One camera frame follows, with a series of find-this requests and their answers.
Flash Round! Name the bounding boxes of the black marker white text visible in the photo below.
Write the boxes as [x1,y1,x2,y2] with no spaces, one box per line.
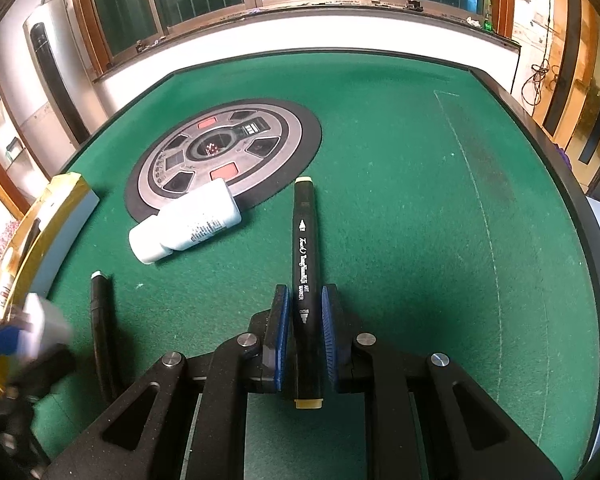
[90,271,123,406]

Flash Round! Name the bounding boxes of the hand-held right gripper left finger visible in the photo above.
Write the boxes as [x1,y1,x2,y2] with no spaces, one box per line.
[45,284,292,480]

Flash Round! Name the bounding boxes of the white charger block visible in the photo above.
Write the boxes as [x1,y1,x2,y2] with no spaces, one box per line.
[10,294,76,356]

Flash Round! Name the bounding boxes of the white foam tray yellow tape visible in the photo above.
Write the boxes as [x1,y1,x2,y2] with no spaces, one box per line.
[0,172,101,396]

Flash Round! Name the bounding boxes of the wooden wall shelf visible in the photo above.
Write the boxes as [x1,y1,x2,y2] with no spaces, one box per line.
[0,110,31,216]

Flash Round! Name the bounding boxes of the tower air conditioner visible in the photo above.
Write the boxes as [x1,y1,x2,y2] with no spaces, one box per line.
[22,0,106,146]

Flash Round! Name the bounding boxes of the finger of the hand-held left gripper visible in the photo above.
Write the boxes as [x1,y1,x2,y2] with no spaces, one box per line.
[0,327,31,361]

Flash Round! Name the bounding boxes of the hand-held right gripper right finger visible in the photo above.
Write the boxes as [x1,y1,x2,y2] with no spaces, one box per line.
[320,284,563,480]

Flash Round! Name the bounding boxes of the white bottle text label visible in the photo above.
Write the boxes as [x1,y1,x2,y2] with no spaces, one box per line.
[128,180,242,265]

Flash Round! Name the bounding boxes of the round grey control panel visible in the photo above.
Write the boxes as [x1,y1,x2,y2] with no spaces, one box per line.
[124,98,323,223]

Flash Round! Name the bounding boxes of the black marker cream caps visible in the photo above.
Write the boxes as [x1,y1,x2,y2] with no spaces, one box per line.
[291,176,327,409]

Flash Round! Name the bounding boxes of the hanging black cables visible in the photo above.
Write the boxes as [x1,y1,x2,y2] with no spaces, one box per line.
[522,57,561,108]

